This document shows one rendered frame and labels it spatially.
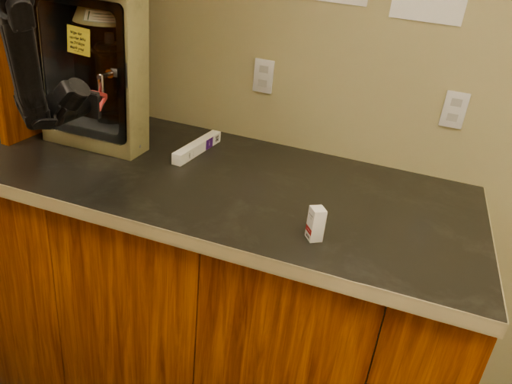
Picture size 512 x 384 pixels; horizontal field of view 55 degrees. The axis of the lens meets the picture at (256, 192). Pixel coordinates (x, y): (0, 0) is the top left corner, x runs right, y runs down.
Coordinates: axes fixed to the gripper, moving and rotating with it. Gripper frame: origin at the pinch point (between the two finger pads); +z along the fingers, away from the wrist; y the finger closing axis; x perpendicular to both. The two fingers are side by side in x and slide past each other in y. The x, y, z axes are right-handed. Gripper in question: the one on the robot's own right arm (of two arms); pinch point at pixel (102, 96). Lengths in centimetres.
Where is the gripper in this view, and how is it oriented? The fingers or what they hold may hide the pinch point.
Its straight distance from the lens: 145.9
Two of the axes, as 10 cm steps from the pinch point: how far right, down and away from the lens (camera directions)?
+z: 3.3, -4.0, 8.5
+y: -9.4, -2.3, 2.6
